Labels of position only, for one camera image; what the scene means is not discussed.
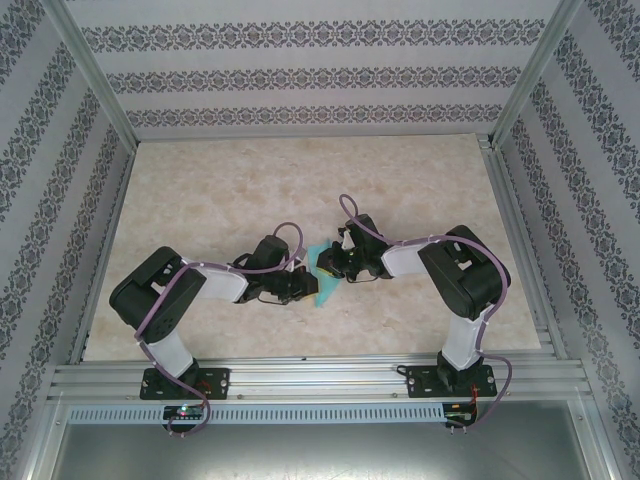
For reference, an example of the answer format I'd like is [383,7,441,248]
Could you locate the teal cloth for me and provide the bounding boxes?
[305,240,341,309]

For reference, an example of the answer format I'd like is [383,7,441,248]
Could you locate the grey sheet metal panel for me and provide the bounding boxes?
[29,422,611,480]

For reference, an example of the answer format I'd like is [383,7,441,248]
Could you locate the left controller board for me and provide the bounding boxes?
[163,404,206,426]

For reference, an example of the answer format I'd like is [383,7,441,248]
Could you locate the controller board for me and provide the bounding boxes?
[443,402,479,426]
[163,404,206,426]

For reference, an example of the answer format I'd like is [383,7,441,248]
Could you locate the right controller board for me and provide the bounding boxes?
[443,402,479,426]

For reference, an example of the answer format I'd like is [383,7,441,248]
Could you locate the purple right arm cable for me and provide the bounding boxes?
[338,194,515,431]

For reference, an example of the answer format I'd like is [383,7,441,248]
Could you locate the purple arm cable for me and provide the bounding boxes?
[134,221,309,439]
[338,194,515,431]

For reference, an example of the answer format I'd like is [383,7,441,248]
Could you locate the aluminium mounting rail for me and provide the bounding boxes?
[47,352,594,401]

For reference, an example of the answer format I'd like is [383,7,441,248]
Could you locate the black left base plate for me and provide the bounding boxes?
[139,367,232,401]

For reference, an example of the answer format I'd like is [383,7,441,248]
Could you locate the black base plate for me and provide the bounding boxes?
[405,364,499,400]
[139,367,232,401]

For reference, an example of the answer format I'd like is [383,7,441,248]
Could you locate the slotted grey cable duct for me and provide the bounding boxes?
[67,402,446,425]

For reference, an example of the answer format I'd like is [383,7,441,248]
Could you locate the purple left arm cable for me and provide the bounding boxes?
[134,221,309,439]

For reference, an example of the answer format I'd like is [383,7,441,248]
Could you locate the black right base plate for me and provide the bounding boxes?
[405,364,499,400]

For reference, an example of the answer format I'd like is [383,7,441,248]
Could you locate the aluminium frame post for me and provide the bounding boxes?
[492,0,584,146]
[47,0,139,146]

